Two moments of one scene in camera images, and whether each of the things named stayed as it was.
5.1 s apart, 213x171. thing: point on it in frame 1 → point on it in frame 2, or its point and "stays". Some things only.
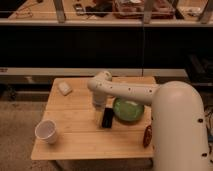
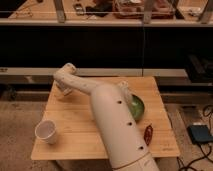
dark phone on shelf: x=79 y=9 stays
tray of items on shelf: x=134 y=9 stays
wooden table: x=121 y=129 stays
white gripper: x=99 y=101 → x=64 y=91
